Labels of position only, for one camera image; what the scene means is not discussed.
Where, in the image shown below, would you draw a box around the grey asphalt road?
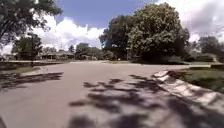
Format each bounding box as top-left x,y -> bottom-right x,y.
0,60 -> 224,128

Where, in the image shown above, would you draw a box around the dark green tree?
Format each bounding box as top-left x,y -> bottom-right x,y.
98,14 -> 134,61

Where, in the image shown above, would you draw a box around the distant trees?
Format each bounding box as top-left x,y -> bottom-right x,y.
67,42 -> 105,61

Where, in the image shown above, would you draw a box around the low house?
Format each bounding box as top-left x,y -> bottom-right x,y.
39,51 -> 76,61

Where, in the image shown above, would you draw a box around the large green tree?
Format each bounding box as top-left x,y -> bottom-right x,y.
127,2 -> 191,65

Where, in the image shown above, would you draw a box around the pale concrete kerb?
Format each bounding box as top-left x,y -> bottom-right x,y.
152,69 -> 224,114
20,66 -> 50,78

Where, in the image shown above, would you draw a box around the small dark tree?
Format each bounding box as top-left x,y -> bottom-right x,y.
11,32 -> 44,67

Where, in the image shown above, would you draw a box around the grass strip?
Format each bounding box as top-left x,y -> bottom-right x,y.
0,61 -> 43,75

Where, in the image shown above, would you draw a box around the grass verge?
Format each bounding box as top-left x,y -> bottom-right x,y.
175,63 -> 224,95

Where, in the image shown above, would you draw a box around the tree beside bushes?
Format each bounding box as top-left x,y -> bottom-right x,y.
190,35 -> 224,63

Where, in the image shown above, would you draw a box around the overhanging tree branches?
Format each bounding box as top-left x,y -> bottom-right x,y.
0,0 -> 64,46

